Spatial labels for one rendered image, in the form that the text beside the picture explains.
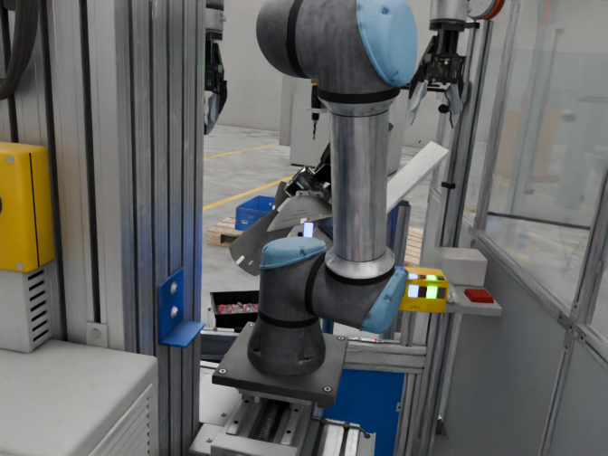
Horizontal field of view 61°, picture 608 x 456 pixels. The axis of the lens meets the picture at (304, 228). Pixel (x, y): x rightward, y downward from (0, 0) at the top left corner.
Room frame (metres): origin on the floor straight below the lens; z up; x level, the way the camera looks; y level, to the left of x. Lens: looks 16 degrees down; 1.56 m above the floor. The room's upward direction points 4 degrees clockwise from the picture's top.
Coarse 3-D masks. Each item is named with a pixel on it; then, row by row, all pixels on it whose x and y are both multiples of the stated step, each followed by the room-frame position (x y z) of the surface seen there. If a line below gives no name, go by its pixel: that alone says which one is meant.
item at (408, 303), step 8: (408, 272) 1.31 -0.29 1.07; (416, 272) 1.32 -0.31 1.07; (424, 272) 1.32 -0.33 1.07; (432, 272) 1.32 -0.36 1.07; (440, 272) 1.33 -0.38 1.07; (408, 280) 1.26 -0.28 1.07; (416, 280) 1.26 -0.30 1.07; (424, 280) 1.26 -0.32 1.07; (432, 280) 1.26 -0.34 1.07; (440, 280) 1.27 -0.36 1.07; (408, 288) 1.26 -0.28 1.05; (448, 288) 1.26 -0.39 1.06; (408, 296) 1.26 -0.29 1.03; (400, 304) 1.26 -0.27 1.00; (408, 304) 1.26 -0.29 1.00; (416, 304) 1.26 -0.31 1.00; (424, 304) 1.26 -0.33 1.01; (432, 304) 1.26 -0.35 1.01; (440, 304) 1.26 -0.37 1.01; (432, 312) 1.26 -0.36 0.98; (440, 312) 1.26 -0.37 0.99
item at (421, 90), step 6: (420, 84) 1.15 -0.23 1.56; (414, 90) 1.15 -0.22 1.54; (420, 90) 1.14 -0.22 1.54; (426, 90) 1.15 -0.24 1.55; (414, 96) 1.15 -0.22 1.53; (420, 96) 1.12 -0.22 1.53; (408, 102) 1.16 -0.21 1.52; (414, 102) 1.14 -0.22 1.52; (408, 108) 1.16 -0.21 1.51; (414, 108) 1.12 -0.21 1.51; (408, 114) 1.15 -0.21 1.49; (414, 114) 1.15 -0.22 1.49; (408, 120) 1.16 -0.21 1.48
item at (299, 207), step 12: (288, 204) 1.57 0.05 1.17; (300, 204) 1.55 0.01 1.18; (312, 204) 1.55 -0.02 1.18; (324, 204) 1.55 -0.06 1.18; (276, 216) 1.51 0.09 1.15; (288, 216) 1.48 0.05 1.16; (300, 216) 1.46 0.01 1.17; (312, 216) 1.44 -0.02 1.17; (324, 216) 1.42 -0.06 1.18; (276, 228) 1.43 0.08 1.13
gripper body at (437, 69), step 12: (432, 24) 1.13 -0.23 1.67; (444, 24) 1.09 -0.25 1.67; (456, 24) 1.09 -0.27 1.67; (444, 36) 1.12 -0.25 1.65; (456, 36) 1.11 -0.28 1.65; (444, 48) 1.12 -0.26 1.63; (456, 48) 1.11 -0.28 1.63; (432, 60) 1.11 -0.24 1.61; (444, 60) 1.10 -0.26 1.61; (456, 60) 1.10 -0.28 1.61; (432, 72) 1.10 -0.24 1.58; (444, 72) 1.11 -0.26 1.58; (456, 72) 1.10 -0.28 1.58; (444, 84) 1.16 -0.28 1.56
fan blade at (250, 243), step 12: (264, 216) 1.75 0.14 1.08; (252, 228) 1.74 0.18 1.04; (264, 228) 1.71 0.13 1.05; (288, 228) 1.68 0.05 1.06; (240, 240) 1.74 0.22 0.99; (252, 240) 1.70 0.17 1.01; (264, 240) 1.68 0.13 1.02; (240, 252) 1.69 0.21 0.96; (252, 252) 1.66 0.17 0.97; (240, 264) 1.65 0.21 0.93; (252, 264) 1.62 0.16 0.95
